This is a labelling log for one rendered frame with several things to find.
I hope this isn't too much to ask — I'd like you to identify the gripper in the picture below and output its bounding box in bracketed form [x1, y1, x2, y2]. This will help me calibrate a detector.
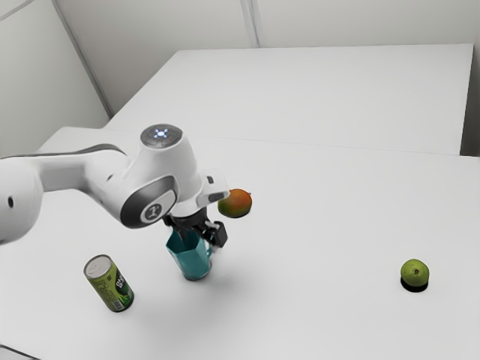
[163, 208, 229, 249]

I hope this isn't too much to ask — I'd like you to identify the teal faceted mug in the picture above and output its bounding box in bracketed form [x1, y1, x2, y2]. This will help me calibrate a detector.
[165, 227, 220, 281]

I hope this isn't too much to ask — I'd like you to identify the red green mango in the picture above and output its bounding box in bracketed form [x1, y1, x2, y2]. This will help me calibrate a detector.
[217, 188, 254, 219]

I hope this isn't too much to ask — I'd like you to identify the green drink can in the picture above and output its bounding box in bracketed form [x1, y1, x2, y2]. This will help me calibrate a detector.
[83, 254, 135, 313]

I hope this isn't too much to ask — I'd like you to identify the green pear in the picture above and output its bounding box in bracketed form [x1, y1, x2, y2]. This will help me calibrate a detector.
[400, 258, 431, 290]

